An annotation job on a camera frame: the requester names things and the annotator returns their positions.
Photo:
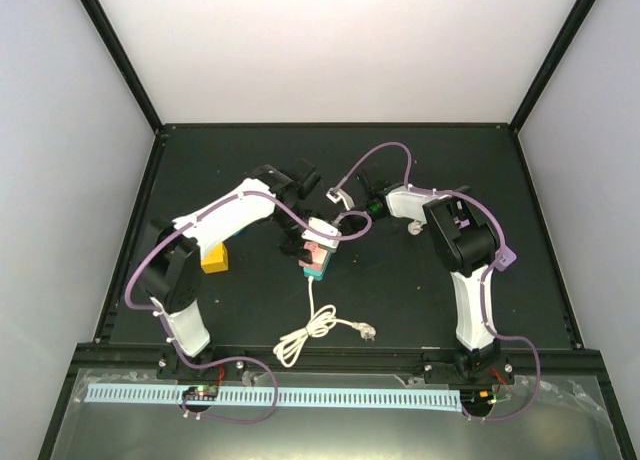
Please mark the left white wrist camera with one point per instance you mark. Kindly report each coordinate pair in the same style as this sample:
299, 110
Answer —
322, 233

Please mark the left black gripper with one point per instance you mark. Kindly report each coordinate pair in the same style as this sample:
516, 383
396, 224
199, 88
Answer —
295, 248

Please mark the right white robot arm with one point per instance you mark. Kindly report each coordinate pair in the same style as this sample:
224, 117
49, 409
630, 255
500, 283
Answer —
468, 248

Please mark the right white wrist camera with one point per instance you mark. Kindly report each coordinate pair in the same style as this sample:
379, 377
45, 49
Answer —
339, 197

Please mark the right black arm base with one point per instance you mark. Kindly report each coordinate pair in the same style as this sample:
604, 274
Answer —
459, 367

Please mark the pink cube socket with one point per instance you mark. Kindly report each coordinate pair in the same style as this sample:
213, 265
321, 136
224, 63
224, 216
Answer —
314, 260

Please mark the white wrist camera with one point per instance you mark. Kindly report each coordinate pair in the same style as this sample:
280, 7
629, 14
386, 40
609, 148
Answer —
322, 233
339, 197

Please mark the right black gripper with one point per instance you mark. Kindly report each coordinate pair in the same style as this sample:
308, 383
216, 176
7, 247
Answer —
348, 226

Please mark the yellow cube socket adapter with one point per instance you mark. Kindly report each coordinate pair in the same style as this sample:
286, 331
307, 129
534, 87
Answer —
216, 261

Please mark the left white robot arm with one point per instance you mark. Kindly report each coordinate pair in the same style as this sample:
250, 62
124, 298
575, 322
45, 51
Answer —
166, 282

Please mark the light blue cable duct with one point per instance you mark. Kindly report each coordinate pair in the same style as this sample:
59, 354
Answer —
292, 397

